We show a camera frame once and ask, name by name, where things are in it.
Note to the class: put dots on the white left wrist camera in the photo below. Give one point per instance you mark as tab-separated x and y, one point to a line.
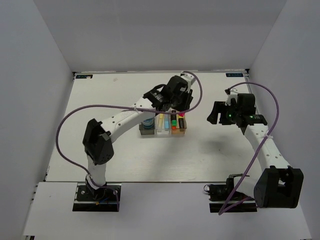
190	78

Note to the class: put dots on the pink cap highlighter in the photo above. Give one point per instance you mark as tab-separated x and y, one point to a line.
181	121

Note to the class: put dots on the corner label sticker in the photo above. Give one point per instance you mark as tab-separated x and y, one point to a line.
84	76
234	75

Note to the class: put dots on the blue white tape roll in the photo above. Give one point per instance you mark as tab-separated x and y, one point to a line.
148	123

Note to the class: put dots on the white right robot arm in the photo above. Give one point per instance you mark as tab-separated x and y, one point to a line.
279	185

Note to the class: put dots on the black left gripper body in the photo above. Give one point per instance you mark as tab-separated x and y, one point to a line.
182	102

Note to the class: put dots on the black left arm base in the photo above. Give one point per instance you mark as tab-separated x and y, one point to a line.
100	200

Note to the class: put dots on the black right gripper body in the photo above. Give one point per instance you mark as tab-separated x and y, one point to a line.
229	113

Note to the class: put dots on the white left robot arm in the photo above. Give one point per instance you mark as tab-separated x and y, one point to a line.
99	136

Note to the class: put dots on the left corner label sticker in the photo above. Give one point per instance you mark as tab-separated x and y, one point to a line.
84	76

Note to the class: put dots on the right corner label sticker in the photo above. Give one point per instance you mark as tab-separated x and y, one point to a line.
234	75

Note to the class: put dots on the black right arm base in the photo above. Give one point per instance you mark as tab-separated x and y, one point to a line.
219	192

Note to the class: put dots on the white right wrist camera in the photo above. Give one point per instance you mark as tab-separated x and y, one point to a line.
231	93

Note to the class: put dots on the yellow eraser stick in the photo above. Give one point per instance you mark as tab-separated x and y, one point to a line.
160	121

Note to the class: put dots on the clear transparent plastic container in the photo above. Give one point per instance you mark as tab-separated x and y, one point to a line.
162	132

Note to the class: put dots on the grey transparent plastic container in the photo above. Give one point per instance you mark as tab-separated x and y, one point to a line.
146	130

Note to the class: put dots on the green cap highlighter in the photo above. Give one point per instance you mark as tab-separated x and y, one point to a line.
173	118

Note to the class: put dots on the orange transparent plastic container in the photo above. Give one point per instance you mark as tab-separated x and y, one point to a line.
179	132

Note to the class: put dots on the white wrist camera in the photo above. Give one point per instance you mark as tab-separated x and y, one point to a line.
231	93
190	78

